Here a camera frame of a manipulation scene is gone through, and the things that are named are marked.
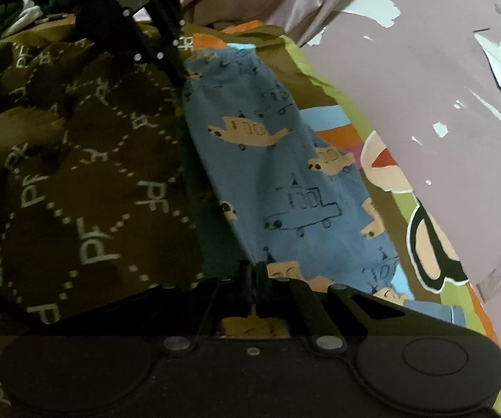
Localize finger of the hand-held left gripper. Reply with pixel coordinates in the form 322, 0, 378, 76
147, 0, 191, 93
102, 8, 178, 77

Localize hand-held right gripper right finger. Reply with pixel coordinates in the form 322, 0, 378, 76
257, 263, 408, 354

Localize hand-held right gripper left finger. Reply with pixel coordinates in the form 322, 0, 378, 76
146, 261, 258, 353

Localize blue vehicle print pants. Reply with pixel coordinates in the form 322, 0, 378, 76
181, 46, 467, 328

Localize brown lettered blanket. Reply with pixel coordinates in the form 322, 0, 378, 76
0, 13, 217, 405

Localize colourful printed bed sheet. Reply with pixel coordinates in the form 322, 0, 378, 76
189, 20, 501, 418

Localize black cable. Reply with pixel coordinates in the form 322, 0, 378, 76
0, 0, 30, 80

